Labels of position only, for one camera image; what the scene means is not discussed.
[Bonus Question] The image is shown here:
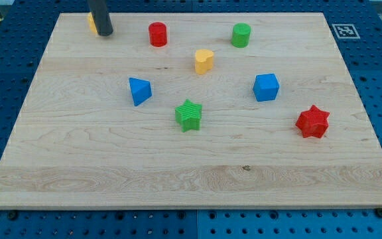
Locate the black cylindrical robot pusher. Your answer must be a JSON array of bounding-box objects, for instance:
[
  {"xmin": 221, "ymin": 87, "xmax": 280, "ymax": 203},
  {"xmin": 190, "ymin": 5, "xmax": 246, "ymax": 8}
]
[{"xmin": 87, "ymin": 0, "xmax": 113, "ymax": 37}]

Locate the blue cube block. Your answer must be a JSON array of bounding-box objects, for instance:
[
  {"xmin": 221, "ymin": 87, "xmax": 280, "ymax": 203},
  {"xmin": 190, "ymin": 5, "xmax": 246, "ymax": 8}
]
[{"xmin": 253, "ymin": 73, "xmax": 279, "ymax": 102}]

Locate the white fiducial marker tag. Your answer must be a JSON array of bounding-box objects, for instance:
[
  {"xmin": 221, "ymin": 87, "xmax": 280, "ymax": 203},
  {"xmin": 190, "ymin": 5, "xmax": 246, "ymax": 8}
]
[{"xmin": 332, "ymin": 23, "xmax": 360, "ymax": 39}]

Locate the red star block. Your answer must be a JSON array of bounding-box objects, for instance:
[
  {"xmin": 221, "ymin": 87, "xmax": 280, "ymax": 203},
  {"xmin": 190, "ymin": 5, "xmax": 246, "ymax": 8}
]
[{"xmin": 296, "ymin": 105, "xmax": 330, "ymax": 138}]

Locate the red cylinder block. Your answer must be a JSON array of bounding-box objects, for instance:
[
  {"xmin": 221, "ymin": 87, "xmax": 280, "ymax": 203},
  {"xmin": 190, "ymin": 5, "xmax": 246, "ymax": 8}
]
[{"xmin": 149, "ymin": 22, "xmax": 168, "ymax": 47}]

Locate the green cylinder block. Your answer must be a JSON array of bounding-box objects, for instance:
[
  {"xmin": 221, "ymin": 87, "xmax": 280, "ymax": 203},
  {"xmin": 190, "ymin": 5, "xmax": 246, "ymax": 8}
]
[{"xmin": 231, "ymin": 23, "xmax": 251, "ymax": 48}]

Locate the yellow heart block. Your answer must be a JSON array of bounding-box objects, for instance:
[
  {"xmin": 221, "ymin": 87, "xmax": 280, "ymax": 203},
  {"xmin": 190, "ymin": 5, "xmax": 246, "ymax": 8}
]
[{"xmin": 194, "ymin": 49, "xmax": 214, "ymax": 75}]

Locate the light wooden board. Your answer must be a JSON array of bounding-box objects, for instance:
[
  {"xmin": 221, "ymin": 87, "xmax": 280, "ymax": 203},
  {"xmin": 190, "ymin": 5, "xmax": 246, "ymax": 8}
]
[{"xmin": 0, "ymin": 13, "xmax": 382, "ymax": 210}]

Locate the green star block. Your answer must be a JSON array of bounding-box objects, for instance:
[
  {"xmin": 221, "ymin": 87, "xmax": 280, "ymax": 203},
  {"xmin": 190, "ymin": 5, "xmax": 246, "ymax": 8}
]
[{"xmin": 175, "ymin": 99, "xmax": 202, "ymax": 132}]

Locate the blue triangle block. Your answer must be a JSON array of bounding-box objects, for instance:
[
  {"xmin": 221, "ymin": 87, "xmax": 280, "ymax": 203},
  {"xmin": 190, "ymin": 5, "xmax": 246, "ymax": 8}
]
[{"xmin": 129, "ymin": 78, "xmax": 152, "ymax": 106}]

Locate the yellow block behind pusher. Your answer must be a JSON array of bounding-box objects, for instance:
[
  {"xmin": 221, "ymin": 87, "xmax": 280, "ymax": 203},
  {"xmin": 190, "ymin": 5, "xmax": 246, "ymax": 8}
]
[{"xmin": 87, "ymin": 12, "xmax": 97, "ymax": 35}]

